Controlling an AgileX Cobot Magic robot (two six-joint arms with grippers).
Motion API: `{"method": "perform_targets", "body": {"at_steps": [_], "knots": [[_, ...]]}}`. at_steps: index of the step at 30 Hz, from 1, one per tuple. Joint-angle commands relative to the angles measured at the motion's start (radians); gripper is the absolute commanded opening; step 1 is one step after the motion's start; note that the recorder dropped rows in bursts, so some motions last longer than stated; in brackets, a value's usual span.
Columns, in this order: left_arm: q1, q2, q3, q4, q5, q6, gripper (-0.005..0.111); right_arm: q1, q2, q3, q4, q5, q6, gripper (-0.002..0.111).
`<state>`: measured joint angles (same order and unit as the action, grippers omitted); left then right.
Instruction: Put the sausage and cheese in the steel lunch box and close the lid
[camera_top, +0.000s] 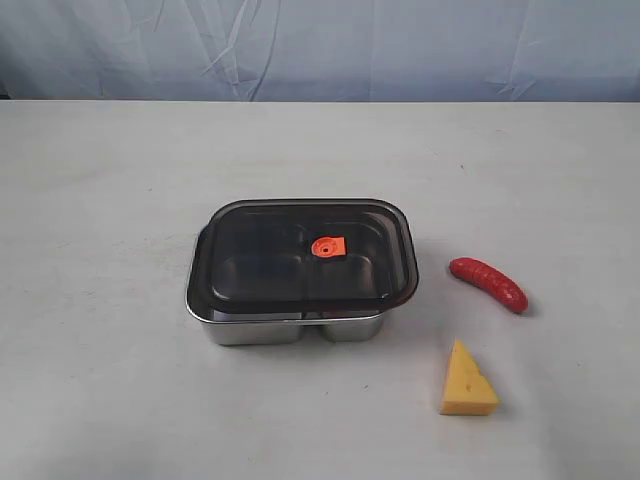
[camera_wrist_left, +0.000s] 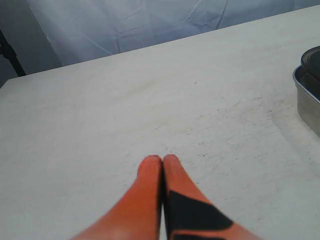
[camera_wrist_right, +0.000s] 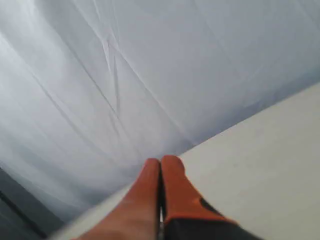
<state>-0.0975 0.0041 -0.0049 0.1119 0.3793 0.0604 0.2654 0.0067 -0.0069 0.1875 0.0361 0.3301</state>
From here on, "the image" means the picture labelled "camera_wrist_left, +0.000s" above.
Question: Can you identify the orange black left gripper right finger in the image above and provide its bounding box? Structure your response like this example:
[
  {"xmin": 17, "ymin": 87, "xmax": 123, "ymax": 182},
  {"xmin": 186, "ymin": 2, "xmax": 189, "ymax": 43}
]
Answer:
[{"xmin": 163, "ymin": 154, "xmax": 259, "ymax": 240}]

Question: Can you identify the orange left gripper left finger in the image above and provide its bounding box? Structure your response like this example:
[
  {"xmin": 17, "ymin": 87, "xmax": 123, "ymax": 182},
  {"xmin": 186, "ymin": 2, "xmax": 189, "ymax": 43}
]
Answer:
[{"xmin": 73, "ymin": 155, "xmax": 163, "ymax": 240}]

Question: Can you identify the dark stand pole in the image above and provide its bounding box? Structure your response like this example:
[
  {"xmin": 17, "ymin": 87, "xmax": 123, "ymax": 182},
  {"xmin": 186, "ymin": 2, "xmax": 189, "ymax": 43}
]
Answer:
[{"xmin": 0, "ymin": 30, "xmax": 26, "ymax": 77}]

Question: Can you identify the black lid with orange seal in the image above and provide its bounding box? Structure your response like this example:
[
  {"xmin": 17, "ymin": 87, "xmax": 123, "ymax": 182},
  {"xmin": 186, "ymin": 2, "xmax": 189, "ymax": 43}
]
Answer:
[{"xmin": 301, "ymin": 46, "xmax": 320, "ymax": 71}]

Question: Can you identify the white wrinkled backdrop cloth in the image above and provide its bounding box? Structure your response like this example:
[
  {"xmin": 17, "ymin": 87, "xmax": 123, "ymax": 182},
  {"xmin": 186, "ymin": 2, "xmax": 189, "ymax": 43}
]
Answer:
[{"xmin": 0, "ymin": 0, "xmax": 319, "ymax": 88}]

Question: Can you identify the steel two-compartment lunch tray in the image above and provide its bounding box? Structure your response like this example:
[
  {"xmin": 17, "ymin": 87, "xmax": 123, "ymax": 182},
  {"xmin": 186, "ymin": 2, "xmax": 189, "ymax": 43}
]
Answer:
[{"xmin": 292, "ymin": 66, "xmax": 320, "ymax": 137}]

